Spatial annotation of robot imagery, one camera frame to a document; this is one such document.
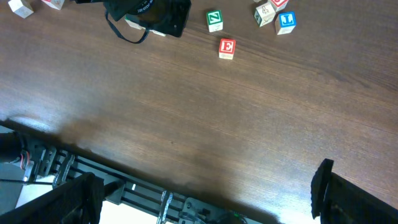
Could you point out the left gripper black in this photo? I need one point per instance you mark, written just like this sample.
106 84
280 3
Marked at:
166 16

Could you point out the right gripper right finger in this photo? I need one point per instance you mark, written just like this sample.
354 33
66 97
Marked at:
336 200

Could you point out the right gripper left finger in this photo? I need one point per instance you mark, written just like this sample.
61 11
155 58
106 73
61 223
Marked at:
77 201

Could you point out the green R block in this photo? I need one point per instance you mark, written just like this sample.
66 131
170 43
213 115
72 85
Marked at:
132 24

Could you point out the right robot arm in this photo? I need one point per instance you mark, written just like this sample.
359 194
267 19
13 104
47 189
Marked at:
80 187

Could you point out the green Z block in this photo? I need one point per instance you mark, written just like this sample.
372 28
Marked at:
214 20

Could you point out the red E block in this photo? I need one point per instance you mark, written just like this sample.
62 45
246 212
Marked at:
227 48

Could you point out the green 4 block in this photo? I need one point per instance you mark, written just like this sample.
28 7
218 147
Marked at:
264 14

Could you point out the red 3 block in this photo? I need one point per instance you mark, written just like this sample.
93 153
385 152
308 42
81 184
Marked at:
278 5

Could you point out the blue L block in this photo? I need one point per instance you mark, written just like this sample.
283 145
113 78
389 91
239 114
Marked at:
285 23

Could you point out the wooden block red side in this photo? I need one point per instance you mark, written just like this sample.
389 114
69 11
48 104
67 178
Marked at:
55 4

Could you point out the plain wooden block centre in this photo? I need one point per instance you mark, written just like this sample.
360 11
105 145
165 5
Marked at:
21 8

